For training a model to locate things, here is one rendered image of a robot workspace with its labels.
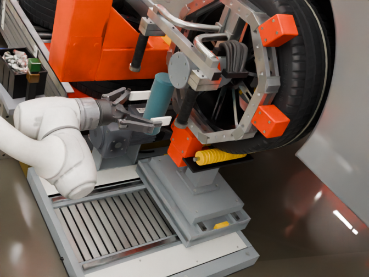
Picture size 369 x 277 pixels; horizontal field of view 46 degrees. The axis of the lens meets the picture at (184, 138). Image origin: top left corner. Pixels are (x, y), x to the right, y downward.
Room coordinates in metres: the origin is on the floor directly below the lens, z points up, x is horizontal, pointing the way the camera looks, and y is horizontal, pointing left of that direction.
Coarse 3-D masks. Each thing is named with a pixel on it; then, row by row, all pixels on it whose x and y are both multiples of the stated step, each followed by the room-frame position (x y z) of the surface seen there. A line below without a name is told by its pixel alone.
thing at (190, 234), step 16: (144, 160) 1.67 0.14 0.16; (144, 176) 1.59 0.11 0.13; (160, 192) 1.49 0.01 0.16; (160, 208) 1.47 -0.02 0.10; (176, 208) 1.45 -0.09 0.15; (176, 224) 1.37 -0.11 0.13; (192, 224) 1.38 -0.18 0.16; (208, 224) 1.43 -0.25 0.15; (224, 224) 1.44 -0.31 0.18; (240, 224) 1.51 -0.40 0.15; (192, 240) 1.31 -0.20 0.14; (208, 240) 1.39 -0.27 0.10
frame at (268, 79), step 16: (208, 0) 1.56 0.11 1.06; (224, 0) 1.50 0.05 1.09; (240, 0) 1.48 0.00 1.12; (192, 16) 1.65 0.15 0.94; (256, 16) 1.39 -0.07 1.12; (256, 32) 1.38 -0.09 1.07; (176, 48) 1.63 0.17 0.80; (256, 48) 1.35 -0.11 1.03; (272, 48) 1.37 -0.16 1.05; (256, 64) 1.33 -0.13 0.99; (272, 64) 1.34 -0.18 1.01; (272, 80) 1.30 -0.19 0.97; (176, 96) 1.55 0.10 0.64; (256, 96) 1.29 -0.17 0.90; (272, 96) 1.31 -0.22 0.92; (176, 112) 1.52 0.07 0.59; (192, 112) 1.52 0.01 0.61; (192, 128) 1.44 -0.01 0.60; (208, 128) 1.45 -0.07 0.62; (240, 128) 1.29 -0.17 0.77; (256, 128) 1.31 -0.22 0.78
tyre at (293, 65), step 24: (264, 0) 1.50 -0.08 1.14; (288, 0) 1.51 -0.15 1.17; (312, 0) 1.63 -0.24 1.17; (312, 24) 1.49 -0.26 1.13; (288, 48) 1.37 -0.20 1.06; (312, 48) 1.43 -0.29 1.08; (288, 72) 1.34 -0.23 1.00; (312, 72) 1.38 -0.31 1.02; (288, 96) 1.31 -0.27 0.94; (312, 96) 1.38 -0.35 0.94; (312, 120) 1.41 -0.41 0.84; (216, 144) 1.44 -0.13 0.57; (240, 144) 1.37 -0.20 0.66; (264, 144) 1.32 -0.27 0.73; (288, 144) 1.45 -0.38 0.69
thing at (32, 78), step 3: (27, 72) 1.36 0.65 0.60; (27, 75) 1.36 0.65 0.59; (30, 75) 1.35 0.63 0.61; (33, 75) 1.35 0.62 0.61; (36, 75) 1.36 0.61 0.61; (39, 75) 1.37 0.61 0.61; (27, 78) 1.36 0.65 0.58; (30, 78) 1.35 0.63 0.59; (33, 78) 1.35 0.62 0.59; (36, 78) 1.36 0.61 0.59; (39, 78) 1.37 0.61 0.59; (30, 81) 1.35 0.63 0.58; (33, 81) 1.36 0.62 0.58; (36, 81) 1.36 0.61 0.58
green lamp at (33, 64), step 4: (28, 60) 1.37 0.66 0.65; (32, 60) 1.36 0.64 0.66; (36, 60) 1.37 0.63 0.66; (28, 64) 1.36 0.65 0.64; (32, 64) 1.35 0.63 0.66; (36, 64) 1.36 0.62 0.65; (40, 64) 1.37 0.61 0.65; (32, 68) 1.35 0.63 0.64; (36, 68) 1.36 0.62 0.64; (40, 68) 1.37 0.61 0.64
